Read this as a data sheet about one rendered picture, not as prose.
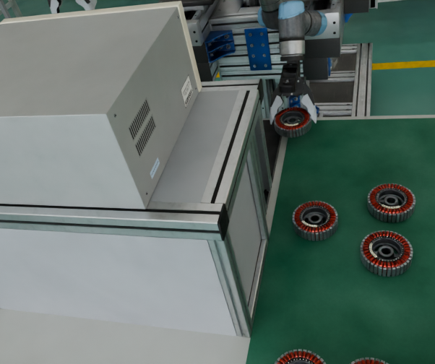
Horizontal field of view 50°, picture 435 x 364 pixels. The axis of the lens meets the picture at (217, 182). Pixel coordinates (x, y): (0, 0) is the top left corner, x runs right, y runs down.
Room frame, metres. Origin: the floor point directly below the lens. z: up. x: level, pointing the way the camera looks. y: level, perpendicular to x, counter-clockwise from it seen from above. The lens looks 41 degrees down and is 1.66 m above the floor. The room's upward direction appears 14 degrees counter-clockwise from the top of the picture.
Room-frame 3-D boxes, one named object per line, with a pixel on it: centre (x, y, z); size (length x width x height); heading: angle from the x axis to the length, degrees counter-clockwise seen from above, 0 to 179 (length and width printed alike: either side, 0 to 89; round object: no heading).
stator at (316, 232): (0.78, -0.22, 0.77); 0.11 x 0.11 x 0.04
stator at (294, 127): (1.14, -0.27, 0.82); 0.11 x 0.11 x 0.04
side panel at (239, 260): (0.65, -0.03, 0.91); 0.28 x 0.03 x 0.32; 157
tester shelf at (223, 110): (0.85, 0.24, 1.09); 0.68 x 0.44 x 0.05; 67
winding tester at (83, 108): (0.86, 0.26, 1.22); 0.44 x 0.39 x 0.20; 67
